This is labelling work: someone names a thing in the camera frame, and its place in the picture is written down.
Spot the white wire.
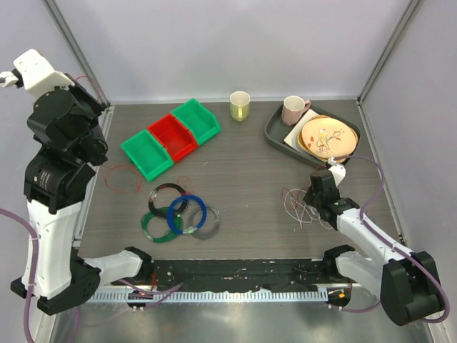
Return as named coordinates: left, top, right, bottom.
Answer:
left=287, top=185, right=336, bottom=230

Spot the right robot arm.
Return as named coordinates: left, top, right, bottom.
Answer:
left=304, top=164, right=449, bottom=326

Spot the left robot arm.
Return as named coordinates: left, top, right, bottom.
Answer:
left=11, top=74, right=154, bottom=315

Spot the bird pattern plate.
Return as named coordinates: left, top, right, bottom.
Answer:
left=301, top=117, right=358, bottom=158

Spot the lower wooden plate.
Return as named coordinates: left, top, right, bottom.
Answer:
left=296, top=114, right=359, bottom=164

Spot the white napkin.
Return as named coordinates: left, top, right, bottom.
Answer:
left=283, top=109, right=318, bottom=150

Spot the dark grey tray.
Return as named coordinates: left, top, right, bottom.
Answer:
left=263, top=103, right=361, bottom=167

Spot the pink mug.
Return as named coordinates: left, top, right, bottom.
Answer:
left=281, top=95, right=311, bottom=126

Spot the yellow-green mug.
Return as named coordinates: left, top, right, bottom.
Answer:
left=229, top=91, right=251, bottom=122

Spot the far green bin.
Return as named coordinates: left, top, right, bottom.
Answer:
left=171, top=99, right=221, bottom=146

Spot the green bin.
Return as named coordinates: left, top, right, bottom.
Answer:
left=171, top=99, right=221, bottom=146
left=120, top=129, right=174, bottom=182

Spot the red bin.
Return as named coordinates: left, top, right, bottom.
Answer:
left=147, top=113, right=199, bottom=163

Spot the near green bin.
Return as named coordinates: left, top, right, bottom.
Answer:
left=120, top=129, right=174, bottom=182

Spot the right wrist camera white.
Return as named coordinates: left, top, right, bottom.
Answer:
left=327, top=157, right=346, bottom=186

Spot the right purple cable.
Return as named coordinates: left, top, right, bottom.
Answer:
left=335, top=154, right=451, bottom=324

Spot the purple cable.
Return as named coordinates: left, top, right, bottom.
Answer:
left=0, top=208, right=184, bottom=343
left=335, top=154, right=451, bottom=324

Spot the grey wire coil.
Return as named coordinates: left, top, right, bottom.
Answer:
left=188, top=206, right=221, bottom=241

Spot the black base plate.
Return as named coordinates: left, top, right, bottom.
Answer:
left=131, top=259, right=354, bottom=293

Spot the slotted cable duct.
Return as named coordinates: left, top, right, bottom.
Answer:
left=88, top=287, right=328, bottom=304

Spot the blue wire coil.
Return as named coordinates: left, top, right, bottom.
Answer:
left=166, top=194, right=208, bottom=236

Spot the green wire coil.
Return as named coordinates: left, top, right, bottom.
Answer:
left=141, top=207, right=182, bottom=244

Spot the black wire coil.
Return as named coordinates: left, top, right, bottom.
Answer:
left=148, top=182, right=188, bottom=217

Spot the right aluminium frame post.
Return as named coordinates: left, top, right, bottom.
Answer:
left=356, top=0, right=426, bottom=106

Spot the aluminium frame post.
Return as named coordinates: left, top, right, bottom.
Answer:
left=356, top=0, right=426, bottom=106
left=41, top=0, right=110, bottom=106

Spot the left aluminium frame post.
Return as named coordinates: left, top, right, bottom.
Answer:
left=41, top=0, right=110, bottom=106

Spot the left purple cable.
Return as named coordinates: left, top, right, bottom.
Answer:
left=0, top=208, right=184, bottom=343

